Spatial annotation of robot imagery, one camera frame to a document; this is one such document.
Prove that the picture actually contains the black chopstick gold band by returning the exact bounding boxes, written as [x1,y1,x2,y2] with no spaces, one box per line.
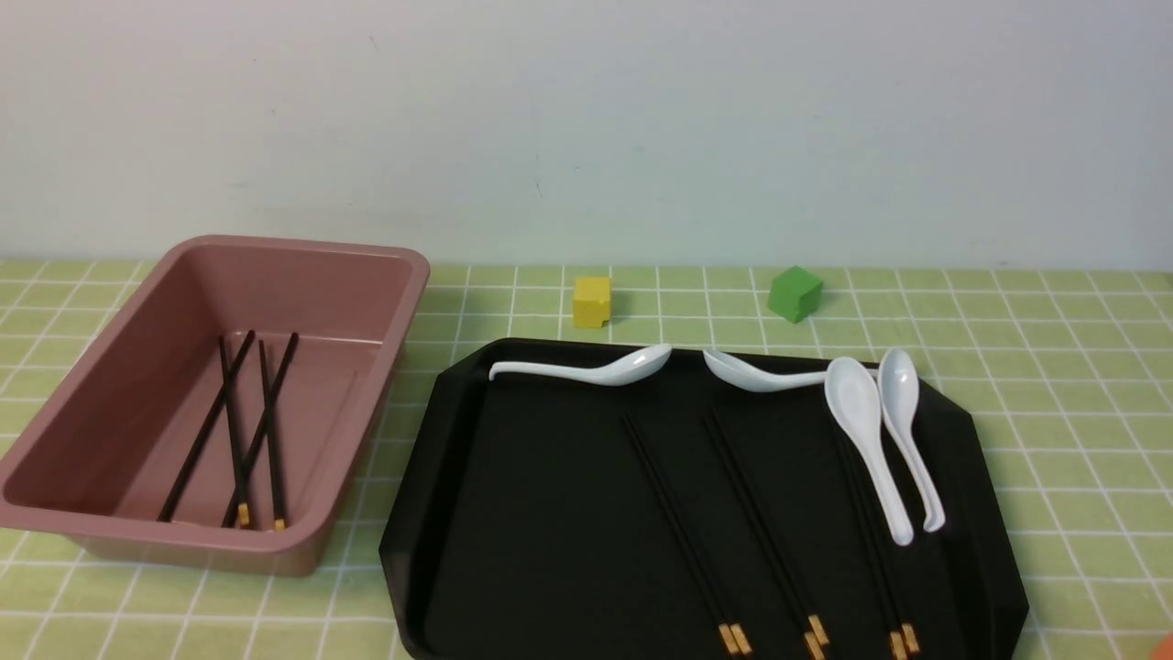
[707,411,830,647]
[833,430,911,659]
[628,415,752,655]
[622,417,740,655]
[701,415,825,660]
[853,445,922,659]

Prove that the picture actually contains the yellow wooden cube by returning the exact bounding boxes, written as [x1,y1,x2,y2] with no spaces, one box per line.
[571,277,612,329]

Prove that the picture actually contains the white spoon far left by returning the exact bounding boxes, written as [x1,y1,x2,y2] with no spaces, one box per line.
[488,343,674,386]

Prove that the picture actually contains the white spoon middle top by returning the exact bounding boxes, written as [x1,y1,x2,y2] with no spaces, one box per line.
[701,349,827,393]

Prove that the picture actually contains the black plastic tray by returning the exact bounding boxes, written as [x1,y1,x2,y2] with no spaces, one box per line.
[378,338,1030,659]

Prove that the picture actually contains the green wooden cube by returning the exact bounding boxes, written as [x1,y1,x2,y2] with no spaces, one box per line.
[767,266,823,325]

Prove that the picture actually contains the white spoon large bowl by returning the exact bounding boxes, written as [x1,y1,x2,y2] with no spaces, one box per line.
[823,358,915,546]

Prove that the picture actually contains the black chopstick in bin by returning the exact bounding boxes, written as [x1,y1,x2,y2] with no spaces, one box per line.
[221,333,299,530]
[219,329,255,529]
[156,329,256,523]
[259,341,289,532]

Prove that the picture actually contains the white spoon far right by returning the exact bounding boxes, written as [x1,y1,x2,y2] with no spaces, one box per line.
[876,347,947,535]

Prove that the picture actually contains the pink plastic bin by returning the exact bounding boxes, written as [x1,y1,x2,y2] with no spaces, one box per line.
[1,236,430,577]

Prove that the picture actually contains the orange object at corner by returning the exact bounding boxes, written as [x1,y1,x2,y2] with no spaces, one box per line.
[1148,633,1173,660]

